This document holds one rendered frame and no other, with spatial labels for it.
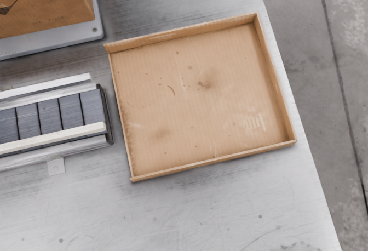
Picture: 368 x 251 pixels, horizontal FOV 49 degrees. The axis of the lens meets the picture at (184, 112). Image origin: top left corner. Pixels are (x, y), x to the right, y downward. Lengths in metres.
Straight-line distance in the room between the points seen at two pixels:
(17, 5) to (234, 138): 0.45
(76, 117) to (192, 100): 0.22
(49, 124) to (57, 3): 0.21
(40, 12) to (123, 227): 0.41
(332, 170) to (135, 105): 1.06
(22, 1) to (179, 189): 0.42
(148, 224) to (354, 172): 1.10
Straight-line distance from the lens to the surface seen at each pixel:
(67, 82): 0.68
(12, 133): 0.78
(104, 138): 0.73
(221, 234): 0.75
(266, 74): 0.80
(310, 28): 1.83
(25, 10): 0.79
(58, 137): 0.71
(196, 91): 0.78
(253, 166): 0.76
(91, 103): 0.75
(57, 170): 0.79
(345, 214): 1.68
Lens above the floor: 1.58
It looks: 75 degrees down
